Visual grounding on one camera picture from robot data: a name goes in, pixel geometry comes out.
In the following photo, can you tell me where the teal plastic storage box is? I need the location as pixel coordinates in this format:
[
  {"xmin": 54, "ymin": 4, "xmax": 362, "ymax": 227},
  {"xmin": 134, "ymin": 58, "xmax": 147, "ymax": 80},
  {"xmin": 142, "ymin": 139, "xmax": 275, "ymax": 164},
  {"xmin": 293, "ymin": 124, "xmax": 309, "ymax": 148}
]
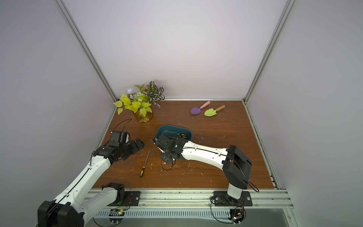
[{"xmin": 155, "ymin": 125, "xmax": 192, "ymax": 141}]

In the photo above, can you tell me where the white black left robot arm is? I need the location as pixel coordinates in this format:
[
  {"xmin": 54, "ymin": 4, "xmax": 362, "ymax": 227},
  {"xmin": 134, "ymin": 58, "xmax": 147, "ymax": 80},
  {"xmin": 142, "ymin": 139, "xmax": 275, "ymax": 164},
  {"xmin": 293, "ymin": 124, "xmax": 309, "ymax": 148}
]
[{"xmin": 37, "ymin": 131, "xmax": 145, "ymax": 227}]

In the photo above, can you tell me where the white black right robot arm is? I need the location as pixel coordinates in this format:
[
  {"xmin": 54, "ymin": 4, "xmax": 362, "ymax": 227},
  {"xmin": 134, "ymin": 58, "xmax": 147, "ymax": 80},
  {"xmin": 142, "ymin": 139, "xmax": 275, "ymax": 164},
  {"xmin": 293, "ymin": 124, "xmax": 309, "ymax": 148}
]
[{"xmin": 153, "ymin": 135, "xmax": 252, "ymax": 200}]

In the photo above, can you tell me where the potted green artificial plant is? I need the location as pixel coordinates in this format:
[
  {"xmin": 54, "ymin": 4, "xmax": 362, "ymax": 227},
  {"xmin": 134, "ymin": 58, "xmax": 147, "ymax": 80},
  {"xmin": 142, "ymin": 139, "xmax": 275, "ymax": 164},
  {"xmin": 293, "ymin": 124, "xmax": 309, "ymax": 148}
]
[{"xmin": 113, "ymin": 81, "xmax": 165, "ymax": 123}]

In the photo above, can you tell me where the purple toy shovel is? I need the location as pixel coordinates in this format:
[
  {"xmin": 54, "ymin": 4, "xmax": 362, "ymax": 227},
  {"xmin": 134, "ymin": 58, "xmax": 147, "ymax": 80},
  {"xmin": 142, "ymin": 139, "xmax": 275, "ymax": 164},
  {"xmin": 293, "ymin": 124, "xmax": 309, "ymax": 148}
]
[{"xmin": 190, "ymin": 101, "xmax": 210, "ymax": 115}]

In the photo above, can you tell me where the green toy shovel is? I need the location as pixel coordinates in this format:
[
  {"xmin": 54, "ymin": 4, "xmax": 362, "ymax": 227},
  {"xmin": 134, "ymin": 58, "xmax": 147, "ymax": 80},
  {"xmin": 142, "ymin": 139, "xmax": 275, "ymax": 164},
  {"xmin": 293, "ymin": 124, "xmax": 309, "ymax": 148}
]
[{"xmin": 204, "ymin": 105, "xmax": 226, "ymax": 117}]

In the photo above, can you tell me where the left electronics board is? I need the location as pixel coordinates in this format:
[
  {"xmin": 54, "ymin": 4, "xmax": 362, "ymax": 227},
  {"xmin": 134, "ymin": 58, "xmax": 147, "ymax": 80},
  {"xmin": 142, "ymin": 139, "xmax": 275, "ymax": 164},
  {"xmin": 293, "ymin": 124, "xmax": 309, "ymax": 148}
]
[{"xmin": 108, "ymin": 209, "xmax": 126, "ymax": 226}]

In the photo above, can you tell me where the electronics board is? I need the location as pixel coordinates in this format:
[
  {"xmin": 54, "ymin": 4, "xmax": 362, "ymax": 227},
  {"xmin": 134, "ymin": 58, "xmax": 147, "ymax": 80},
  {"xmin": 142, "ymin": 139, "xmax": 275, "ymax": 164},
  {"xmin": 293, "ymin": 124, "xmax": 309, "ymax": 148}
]
[
  {"xmin": 108, "ymin": 209, "xmax": 126, "ymax": 226},
  {"xmin": 230, "ymin": 208, "xmax": 246, "ymax": 225}
]

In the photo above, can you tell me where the right electronics board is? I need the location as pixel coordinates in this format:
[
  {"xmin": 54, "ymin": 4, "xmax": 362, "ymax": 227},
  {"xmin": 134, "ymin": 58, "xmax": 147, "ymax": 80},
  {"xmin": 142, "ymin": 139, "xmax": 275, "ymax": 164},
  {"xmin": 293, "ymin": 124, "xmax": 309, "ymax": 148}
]
[{"xmin": 230, "ymin": 208, "xmax": 246, "ymax": 225}]

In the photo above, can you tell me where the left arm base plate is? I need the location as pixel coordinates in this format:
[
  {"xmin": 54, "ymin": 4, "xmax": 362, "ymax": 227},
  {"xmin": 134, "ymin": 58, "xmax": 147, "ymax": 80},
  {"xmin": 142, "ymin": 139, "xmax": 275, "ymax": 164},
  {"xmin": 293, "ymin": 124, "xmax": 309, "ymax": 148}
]
[{"xmin": 108, "ymin": 191, "xmax": 141, "ymax": 207}]

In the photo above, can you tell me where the aluminium front rail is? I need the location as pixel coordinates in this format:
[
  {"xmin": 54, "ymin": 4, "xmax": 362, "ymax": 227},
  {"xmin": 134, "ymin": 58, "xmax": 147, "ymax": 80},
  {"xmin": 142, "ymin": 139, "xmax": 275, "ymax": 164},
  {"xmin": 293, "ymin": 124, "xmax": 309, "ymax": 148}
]
[{"xmin": 94, "ymin": 189, "xmax": 294, "ymax": 220}]

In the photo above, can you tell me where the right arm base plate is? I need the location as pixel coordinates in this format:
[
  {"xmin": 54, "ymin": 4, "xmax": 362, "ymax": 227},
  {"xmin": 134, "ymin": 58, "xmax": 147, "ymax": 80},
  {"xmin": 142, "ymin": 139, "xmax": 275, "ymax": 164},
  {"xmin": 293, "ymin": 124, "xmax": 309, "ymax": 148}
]
[{"xmin": 210, "ymin": 191, "xmax": 253, "ymax": 207}]

